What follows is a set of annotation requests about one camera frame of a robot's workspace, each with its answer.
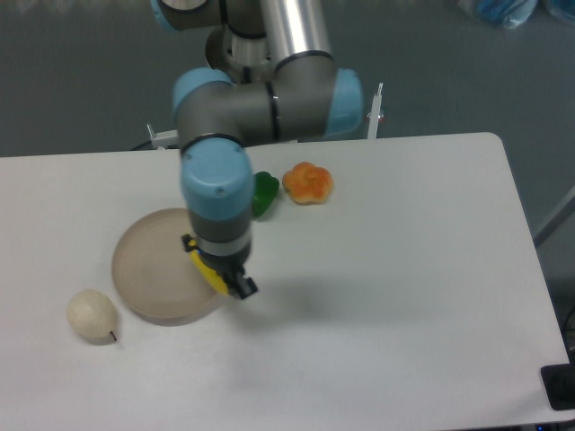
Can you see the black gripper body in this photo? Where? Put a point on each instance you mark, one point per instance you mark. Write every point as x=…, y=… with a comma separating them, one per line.
x=222, y=263

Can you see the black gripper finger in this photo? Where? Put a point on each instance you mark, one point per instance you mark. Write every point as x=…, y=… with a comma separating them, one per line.
x=238, y=285

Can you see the yellow banana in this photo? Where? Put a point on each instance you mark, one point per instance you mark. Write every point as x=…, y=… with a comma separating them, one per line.
x=209, y=274

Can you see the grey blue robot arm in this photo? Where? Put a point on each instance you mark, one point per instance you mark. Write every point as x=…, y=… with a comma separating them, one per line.
x=272, y=78

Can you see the beige round plate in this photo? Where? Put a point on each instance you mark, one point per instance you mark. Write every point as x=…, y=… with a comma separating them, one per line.
x=155, y=277

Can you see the green bell pepper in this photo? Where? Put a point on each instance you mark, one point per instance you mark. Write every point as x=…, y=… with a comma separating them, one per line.
x=266, y=188

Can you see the orange flower-shaped bread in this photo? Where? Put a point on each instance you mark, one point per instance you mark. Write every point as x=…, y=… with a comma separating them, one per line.
x=308, y=184

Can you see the white pear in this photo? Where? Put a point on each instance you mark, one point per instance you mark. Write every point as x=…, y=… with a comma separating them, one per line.
x=93, y=317

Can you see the black device at corner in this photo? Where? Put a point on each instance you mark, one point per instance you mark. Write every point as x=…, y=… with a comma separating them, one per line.
x=559, y=386

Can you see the blue plastic bag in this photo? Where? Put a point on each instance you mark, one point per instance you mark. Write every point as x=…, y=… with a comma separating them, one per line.
x=503, y=14

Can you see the white metal bracket left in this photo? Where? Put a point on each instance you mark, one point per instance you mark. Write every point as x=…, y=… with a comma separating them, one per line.
x=164, y=139

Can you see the white metal post right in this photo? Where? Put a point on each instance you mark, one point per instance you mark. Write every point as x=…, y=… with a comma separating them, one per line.
x=376, y=113

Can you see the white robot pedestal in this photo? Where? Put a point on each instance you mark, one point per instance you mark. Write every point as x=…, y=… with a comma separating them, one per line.
x=244, y=60

